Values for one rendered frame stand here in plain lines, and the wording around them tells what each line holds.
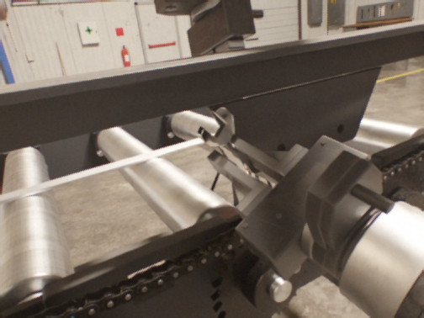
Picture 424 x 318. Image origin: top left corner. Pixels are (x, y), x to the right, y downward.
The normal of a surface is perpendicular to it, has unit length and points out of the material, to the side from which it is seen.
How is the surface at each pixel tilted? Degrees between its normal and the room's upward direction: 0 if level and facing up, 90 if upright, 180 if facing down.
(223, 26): 87
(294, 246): 103
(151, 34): 90
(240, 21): 75
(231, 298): 90
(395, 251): 43
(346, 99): 90
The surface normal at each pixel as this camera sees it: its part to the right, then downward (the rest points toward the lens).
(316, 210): -0.79, 0.40
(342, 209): 0.61, 0.42
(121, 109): 0.49, 0.25
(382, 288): -0.76, 0.09
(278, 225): -0.38, -0.59
